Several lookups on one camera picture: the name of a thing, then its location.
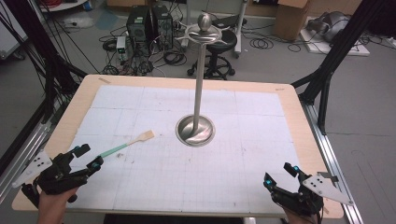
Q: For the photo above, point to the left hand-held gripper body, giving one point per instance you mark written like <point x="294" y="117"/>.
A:
<point x="59" y="179"/>

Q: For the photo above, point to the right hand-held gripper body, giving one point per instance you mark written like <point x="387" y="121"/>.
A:
<point x="308" y="199"/>

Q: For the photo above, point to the metal utensil rack stand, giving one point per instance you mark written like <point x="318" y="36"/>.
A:
<point x="200" y="77"/>

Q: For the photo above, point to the person's right hand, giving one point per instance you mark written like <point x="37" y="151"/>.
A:
<point x="300" y="219"/>

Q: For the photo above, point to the person's left hand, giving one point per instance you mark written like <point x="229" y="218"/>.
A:
<point x="51" y="208"/>

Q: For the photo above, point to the small grey electronic box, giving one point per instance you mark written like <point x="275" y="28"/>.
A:
<point x="121" y="46"/>

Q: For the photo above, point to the black computer tower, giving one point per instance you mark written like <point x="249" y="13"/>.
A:
<point x="138" y="26"/>
<point x="163" y="26"/>

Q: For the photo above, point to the white flat board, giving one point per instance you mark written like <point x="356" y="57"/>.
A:
<point x="358" y="49"/>

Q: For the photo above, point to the black round stool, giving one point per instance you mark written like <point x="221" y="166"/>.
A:
<point x="229" y="40"/>

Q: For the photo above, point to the round white table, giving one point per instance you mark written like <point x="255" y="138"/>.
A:
<point x="62" y="4"/>

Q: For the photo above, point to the closed cardboard box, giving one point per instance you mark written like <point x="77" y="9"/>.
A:
<point x="291" y="20"/>

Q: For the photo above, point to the grey bag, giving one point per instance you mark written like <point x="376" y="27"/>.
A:
<point x="334" y="23"/>

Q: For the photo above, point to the open cardboard box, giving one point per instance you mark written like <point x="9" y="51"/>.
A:
<point x="124" y="2"/>

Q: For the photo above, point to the aluminium rail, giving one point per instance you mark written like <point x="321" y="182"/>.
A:
<point x="330" y="149"/>
<point x="25" y="155"/>

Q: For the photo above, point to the black frame post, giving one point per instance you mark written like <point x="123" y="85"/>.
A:
<point x="345" y="43"/>
<point x="40" y="40"/>

